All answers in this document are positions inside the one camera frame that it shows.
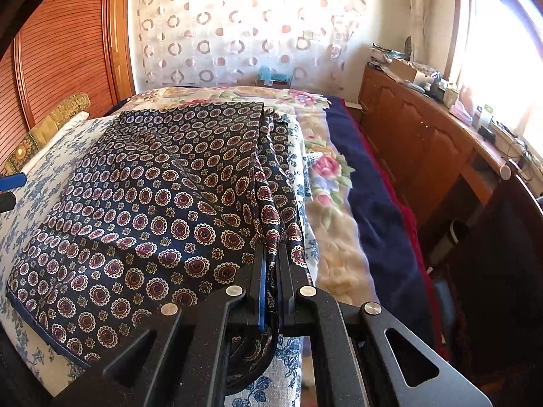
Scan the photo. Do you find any navy medallion print garment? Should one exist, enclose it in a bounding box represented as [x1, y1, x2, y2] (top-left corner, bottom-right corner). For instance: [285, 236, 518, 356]
[6, 100, 315, 396]

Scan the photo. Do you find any cardboard box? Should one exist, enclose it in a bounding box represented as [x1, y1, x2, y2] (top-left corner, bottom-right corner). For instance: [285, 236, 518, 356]
[387, 56, 420, 82]

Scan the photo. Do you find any light blue plastic object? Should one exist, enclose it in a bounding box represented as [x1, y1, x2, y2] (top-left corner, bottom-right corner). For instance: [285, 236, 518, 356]
[255, 65, 294, 88]

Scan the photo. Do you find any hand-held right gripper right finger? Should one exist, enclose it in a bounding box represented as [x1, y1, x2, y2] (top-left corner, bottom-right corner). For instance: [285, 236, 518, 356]
[274, 254, 493, 407]

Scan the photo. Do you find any pile of small household items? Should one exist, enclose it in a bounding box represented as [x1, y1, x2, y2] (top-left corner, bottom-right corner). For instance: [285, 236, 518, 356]
[367, 36, 531, 170]

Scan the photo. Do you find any white power strip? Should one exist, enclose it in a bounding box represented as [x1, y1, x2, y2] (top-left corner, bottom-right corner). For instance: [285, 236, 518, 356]
[488, 119, 520, 147]

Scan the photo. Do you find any white cylindrical container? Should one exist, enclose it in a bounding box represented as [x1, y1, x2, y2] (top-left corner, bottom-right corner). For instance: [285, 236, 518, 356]
[441, 219, 471, 260]

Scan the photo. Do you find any gold embroidered pillow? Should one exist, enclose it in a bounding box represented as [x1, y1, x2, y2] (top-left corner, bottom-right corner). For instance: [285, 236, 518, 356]
[3, 92, 92, 175]

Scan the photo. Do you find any white circle pattern curtain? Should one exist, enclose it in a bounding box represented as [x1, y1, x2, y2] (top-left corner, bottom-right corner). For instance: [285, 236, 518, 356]
[129, 0, 371, 95]

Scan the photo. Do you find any red bedspread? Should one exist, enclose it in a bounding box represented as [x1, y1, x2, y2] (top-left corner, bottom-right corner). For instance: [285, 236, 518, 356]
[362, 133, 451, 359]

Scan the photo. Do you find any pale side curtain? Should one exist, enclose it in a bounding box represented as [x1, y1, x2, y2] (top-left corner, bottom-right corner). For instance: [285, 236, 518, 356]
[401, 0, 461, 79]

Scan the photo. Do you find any tissue pack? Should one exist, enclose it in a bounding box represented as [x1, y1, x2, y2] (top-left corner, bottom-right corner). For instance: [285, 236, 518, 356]
[449, 99, 475, 127]

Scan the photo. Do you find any dark chair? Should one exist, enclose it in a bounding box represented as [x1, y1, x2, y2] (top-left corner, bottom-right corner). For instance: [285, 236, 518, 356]
[441, 172, 543, 407]

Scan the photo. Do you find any wooden wardrobe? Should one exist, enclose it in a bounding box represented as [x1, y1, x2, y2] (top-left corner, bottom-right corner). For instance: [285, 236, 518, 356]
[0, 0, 137, 168]

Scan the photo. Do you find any floral blanket with navy border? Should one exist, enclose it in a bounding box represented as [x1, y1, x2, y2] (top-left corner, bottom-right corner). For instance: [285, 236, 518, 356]
[119, 86, 437, 348]

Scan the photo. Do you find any wooden cabinet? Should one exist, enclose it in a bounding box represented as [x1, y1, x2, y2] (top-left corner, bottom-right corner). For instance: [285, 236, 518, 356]
[358, 63, 516, 232]

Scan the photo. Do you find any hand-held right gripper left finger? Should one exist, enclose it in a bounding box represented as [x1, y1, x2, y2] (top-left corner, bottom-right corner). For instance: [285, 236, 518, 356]
[51, 245, 276, 407]

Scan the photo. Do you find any window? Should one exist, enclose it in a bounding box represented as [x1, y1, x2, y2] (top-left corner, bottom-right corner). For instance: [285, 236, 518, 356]
[458, 0, 543, 145]

